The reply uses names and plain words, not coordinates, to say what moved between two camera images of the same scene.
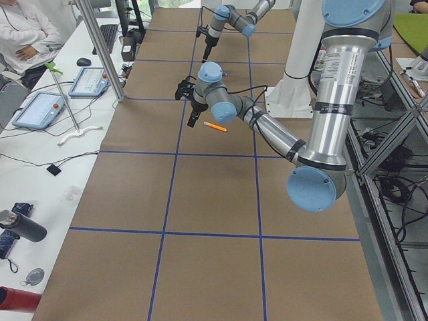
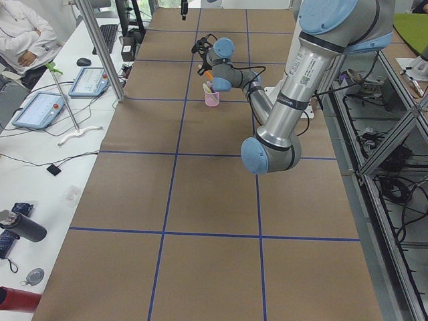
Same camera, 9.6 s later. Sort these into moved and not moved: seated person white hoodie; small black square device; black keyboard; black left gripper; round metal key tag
Moved: black left gripper
Not moved: seated person white hoodie; black keyboard; round metal key tag; small black square device
